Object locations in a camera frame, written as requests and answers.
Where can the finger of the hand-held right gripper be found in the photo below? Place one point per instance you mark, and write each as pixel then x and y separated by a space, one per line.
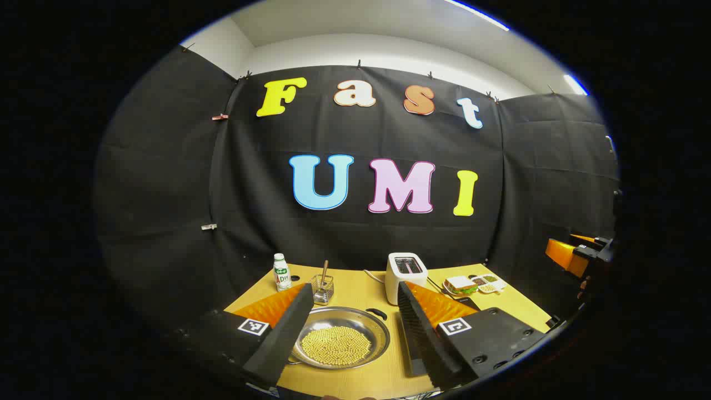
pixel 583 239
pixel 564 255

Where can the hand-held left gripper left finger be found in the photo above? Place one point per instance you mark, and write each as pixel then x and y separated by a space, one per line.
pixel 283 333

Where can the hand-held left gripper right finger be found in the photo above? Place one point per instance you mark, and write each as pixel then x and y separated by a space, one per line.
pixel 425 333

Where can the white sandwich plate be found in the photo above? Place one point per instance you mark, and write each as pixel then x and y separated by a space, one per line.
pixel 451 293

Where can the pile of yellow soybeans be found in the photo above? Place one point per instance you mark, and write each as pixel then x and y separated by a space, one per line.
pixel 336 345

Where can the white bottle with green label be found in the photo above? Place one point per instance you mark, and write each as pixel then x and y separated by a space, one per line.
pixel 281 275

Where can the white toaster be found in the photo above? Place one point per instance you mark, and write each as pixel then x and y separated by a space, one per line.
pixel 405 275

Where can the white divided dish with beans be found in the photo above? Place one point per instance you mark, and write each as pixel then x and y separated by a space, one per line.
pixel 489 283

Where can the black backdrop cloth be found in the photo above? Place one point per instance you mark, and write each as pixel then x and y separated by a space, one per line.
pixel 266 233

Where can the reddish wooden clip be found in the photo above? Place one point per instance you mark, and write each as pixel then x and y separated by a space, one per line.
pixel 220 117

